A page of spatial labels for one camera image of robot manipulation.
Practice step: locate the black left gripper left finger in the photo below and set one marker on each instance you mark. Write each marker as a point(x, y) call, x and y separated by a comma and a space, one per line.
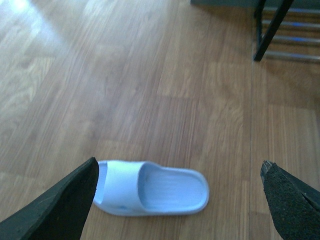
point(60, 213)

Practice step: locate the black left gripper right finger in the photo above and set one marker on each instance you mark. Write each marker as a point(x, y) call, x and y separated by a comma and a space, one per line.
point(293, 204)

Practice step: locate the light blue slipper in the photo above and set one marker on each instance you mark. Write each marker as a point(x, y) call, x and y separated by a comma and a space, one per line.
point(144, 188)

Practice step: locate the black metal shoe rack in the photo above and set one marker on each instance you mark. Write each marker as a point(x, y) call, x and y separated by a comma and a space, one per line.
point(287, 30)

